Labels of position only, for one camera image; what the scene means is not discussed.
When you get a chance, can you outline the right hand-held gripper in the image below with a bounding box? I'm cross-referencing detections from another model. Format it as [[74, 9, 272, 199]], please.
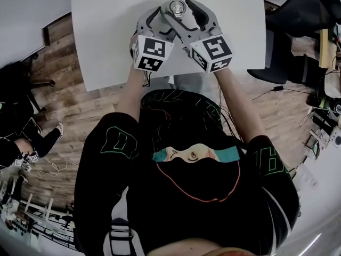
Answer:
[[159, 0, 233, 74]]

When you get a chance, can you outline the person's black printed t-shirt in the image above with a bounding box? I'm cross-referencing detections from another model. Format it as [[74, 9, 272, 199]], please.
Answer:
[[73, 89, 301, 256]]

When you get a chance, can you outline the small metal cup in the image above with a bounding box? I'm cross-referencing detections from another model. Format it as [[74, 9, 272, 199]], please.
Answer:
[[168, 0, 187, 20]]

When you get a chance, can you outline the person's head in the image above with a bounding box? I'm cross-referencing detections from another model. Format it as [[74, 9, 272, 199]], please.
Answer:
[[145, 237, 256, 256]]

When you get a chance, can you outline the grey harness strap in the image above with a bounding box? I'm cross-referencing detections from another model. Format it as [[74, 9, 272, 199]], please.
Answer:
[[102, 217, 146, 256]]

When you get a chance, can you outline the white floor cable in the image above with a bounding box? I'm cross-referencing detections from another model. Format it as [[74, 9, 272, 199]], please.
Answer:
[[34, 161, 80, 179]]

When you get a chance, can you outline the white frame work table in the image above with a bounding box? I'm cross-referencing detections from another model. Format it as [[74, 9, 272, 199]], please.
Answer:
[[0, 190, 77, 250]]

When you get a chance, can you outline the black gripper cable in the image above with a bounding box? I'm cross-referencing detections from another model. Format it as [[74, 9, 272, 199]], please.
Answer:
[[142, 70, 153, 88], [217, 83, 247, 148]]

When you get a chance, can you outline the yellow wooden desk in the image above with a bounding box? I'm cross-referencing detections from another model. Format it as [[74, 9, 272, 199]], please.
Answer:
[[318, 28, 337, 69]]

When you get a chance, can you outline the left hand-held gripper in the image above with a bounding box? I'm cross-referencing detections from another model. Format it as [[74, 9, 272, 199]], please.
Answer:
[[129, 6, 178, 73]]

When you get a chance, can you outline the person's left hand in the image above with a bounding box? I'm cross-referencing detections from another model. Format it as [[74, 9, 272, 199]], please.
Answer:
[[129, 33, 138, 60]]

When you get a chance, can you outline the person's right forearm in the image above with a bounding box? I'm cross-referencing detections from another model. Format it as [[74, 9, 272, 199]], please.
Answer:
[[213, 68, 266, 145]]

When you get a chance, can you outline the person's left forearm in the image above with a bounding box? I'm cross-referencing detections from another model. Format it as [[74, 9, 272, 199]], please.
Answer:
[[114, 67, 147, 122]]

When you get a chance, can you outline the green metal bottle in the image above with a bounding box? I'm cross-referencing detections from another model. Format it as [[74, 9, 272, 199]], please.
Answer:
[[158, 14, 173, 29]]

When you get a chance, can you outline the black mesh office chair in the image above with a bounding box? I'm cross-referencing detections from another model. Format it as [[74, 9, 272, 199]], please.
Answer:
[[247, 0, 341, 85]]

